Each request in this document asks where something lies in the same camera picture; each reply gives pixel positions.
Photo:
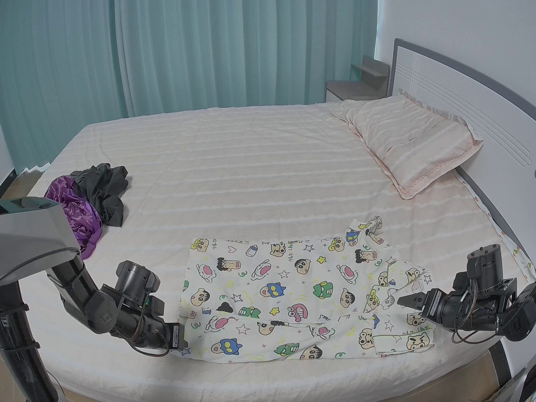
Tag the black garment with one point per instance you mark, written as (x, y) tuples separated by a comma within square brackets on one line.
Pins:
[(104, 191)]

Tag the blue-green curtain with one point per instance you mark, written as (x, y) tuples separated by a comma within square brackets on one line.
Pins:
[(251, 40), (54, 65)]

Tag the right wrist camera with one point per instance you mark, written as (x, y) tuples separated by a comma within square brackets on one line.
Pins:
[(460, 282)]

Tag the pink striped pillow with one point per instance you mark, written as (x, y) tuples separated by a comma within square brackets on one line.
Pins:
[(410, 140)]

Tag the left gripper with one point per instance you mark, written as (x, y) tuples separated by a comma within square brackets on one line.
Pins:
[(165, 335)]

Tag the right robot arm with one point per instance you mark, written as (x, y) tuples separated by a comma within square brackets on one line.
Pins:
[(485, 264)]

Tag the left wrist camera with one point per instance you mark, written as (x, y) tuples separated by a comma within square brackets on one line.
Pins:
[(155, 307)]

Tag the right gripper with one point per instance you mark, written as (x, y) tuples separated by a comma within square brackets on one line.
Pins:
[(439, 308)]

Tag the purple garment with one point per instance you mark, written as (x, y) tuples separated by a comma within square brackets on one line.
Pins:
[(81, 218)]

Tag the white printed pyjama top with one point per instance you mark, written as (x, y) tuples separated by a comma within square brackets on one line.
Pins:
[(293, 300)]

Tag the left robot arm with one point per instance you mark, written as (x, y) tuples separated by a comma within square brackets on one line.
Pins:
[(25, 341)]

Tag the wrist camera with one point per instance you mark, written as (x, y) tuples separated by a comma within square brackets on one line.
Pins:
[(460, 282), (155, 307)]

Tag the bed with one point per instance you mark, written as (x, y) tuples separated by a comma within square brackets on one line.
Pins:
[(259, 174)]

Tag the grey bedside table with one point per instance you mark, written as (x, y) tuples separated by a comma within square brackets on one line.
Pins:
[(356, 88)]

